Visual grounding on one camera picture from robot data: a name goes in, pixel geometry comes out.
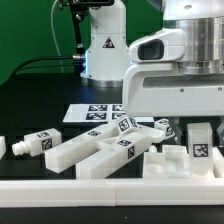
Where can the white long back beam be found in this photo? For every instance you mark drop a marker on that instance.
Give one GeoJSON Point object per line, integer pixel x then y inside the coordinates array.
{"type": "Point", "coordinates": [67, 154]}

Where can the white long beam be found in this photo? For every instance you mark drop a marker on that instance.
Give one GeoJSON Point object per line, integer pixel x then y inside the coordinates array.
{"type": "Point", "coordinates": [67, 154]}
{"type": "Point", "coordinates": [106, 161]}

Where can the white block at left edge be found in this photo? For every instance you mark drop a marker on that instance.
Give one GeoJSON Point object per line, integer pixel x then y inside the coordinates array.
{"type": "Point", "coordinates": [2, 146]}

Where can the white marker tag board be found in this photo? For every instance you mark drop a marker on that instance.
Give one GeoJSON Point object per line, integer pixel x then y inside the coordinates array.
{"type": "Point", "coordinates": [93, 113]}

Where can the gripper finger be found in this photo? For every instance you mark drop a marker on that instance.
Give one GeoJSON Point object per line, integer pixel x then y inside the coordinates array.
{"type": "Point", "coordinates": [220, 131]}

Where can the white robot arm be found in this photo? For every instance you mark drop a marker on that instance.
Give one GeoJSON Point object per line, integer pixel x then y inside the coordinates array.
{"type": "Point", "coordinates": [202, 22]}

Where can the white small tagged cube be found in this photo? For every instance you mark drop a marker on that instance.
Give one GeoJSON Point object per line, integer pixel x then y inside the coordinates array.
{"type": "Point", "coordinates": [163, 124]}

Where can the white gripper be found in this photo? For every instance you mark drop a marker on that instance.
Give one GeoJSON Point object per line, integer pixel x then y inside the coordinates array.
{"type": "Point", "coordinates": [154, 86]}

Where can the white L-shaped fence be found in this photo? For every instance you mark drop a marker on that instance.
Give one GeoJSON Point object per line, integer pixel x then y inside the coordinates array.
{"type": "Point", "coordinates": [117, 192]}

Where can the white tagged block on beam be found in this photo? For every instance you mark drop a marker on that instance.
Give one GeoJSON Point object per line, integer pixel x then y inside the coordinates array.
{"type": "Point", "coordinates": [126, 123]}

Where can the white chair seat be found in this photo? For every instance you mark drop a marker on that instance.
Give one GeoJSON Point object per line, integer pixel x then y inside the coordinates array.
{"type": "Point", "coordinates": [174, 162]}

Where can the white long front beam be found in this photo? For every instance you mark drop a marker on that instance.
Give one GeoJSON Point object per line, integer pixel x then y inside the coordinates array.
{"type": "Point", "coordinates": [106, 161]}

